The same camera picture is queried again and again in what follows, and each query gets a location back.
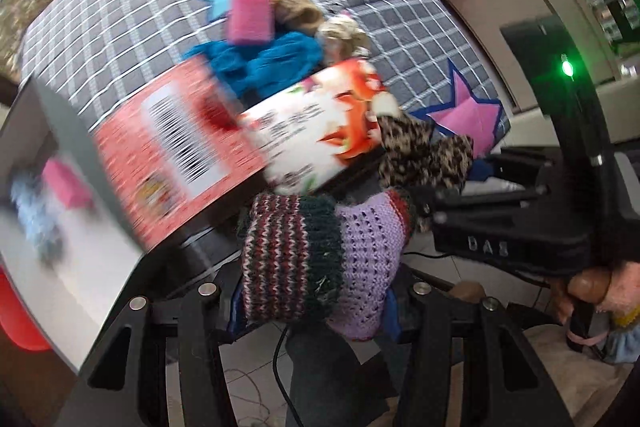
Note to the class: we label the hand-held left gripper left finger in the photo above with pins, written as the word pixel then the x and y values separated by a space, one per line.
pixel 233 309

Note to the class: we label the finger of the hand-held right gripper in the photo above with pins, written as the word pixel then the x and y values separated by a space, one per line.
pixel 490 199
pixel 520 163

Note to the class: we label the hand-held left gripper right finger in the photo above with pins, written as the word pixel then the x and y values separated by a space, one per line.
pixel 395 313

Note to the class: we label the striped purple knitted sock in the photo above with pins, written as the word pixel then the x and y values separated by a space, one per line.
pixel 300 257

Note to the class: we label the leopard print sock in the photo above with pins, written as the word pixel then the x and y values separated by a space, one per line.
pixel 417 149

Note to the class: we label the grey cardboard box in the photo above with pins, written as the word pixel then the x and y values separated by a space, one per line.
pixel 102 269

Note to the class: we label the cream polka dot scrunchie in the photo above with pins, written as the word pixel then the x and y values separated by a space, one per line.
pixel 340 38

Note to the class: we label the blue mesh cloth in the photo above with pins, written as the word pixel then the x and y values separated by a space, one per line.
pixel 215 57
pixel 285 62

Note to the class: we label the person's right hand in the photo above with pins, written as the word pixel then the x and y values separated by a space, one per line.
pixel 587 286

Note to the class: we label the dark grey cloth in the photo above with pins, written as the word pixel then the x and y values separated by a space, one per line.
pixel 330 382

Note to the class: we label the red printed cardboard box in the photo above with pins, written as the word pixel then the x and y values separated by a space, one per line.
pixel 170 147

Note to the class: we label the beige cloth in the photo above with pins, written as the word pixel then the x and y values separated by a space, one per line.
pixel 575 382

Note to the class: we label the pink sponge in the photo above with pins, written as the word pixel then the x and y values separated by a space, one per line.
pixel 67 183
pixel 250 18

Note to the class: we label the red stool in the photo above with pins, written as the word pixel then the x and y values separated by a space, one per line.
pixel 20 314

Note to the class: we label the light blue fluffy cloth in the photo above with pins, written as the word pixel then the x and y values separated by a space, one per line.
pixel 36 217

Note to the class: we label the brown fuzzy sock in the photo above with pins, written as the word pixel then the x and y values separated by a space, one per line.
pixel 296 7

